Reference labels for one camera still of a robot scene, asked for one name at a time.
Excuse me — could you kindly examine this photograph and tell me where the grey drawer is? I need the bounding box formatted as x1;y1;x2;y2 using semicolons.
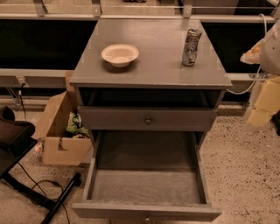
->
78;106;217;131
73;130;221;222

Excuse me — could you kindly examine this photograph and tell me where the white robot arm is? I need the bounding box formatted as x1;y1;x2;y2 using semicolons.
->
241;21;280;131

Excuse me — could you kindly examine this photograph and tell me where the grey wooden drawer cabinet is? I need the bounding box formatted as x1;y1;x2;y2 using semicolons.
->
69;18;234;147

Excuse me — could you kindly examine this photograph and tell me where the grey top drawer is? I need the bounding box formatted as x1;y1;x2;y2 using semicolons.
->
78;106;217;131

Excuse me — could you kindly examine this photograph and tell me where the silver drink can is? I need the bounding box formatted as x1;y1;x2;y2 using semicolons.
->
182;28;202;67

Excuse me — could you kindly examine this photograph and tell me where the green snack bag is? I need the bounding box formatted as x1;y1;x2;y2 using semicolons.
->
66;112;89;138

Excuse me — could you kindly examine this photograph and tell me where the brown cardboard box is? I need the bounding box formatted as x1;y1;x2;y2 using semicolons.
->
32;71;93;165

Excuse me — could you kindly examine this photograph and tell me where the black chair stand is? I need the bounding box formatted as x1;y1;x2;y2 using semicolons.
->
0;106;81;224

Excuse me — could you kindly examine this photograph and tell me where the white hanging cable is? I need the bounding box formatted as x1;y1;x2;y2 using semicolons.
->
226;12;269;95

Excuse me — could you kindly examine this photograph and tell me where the upper metal rail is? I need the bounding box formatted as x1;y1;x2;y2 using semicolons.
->
0;0;280;21

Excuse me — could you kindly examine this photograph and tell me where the black floor cable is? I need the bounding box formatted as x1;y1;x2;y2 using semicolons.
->
17;161;72;224

